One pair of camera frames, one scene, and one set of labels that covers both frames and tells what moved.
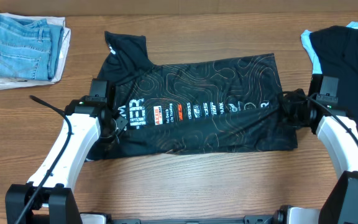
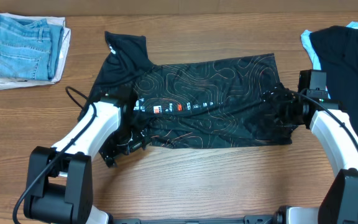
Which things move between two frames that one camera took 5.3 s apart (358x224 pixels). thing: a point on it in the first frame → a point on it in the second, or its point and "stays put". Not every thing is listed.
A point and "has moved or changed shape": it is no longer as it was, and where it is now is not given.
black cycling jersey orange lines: (196, 106) has moved or changed shape
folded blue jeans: (19, 50) stays put
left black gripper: (122, 122) → (110, 152)
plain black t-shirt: (351, 55) stays put
